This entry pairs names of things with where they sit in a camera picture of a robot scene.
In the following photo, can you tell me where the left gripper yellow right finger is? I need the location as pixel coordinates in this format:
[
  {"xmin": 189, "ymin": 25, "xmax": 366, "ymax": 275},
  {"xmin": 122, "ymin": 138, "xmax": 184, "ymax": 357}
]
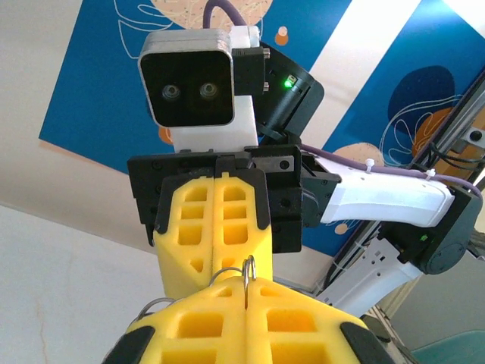
[{"xmin": 246, "ymin": 278, "xmax": 397, "ymax": 364}]

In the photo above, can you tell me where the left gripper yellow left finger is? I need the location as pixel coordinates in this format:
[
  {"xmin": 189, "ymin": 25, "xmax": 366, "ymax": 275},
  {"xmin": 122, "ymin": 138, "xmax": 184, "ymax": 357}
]
[{"xmin": 100, "ymin": 275, "xmax": 247, "ymax": 364}]

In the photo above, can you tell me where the silver keyring chain with loop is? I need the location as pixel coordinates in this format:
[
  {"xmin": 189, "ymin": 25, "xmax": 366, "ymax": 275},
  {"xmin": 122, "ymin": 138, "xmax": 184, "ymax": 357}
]
[{"xmin": 134, "ymin": 254, "xmax": 259, "ymax": 323}]

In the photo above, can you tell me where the teal chair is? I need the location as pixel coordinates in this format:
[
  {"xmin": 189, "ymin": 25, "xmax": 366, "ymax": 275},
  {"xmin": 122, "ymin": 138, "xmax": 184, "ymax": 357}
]
[{"xmin": 411, "ymin": 328, "xmax": 485, "ymax": 364}]

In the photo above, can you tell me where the blue panel with lily outline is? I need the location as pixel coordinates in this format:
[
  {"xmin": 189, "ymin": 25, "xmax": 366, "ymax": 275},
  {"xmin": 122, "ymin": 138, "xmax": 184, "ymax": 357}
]
[{"xmin": 321, "ymin": 0, "xmax": 485, "ymax": 187}]

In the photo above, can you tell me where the blue panel with peach circle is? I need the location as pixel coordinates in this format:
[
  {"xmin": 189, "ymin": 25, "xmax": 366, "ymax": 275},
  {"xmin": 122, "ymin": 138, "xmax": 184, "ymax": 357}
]
[{"xmin": 37, "ymin": 0, "xmax": 355, "ymax": 253}]

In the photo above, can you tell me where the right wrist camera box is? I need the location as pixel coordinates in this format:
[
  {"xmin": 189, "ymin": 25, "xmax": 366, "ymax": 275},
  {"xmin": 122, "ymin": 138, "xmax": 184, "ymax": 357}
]
[{"xmin": 137, "ymin": 24, "xmax": 271, "ymax": 152}]

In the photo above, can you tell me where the aluminium frame upright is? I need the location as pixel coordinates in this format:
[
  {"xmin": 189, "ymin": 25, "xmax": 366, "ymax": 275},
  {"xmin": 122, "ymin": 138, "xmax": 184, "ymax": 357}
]
[{"xmin": 325, "ymin": 71, "xmax": 485, "ymax": 289}]

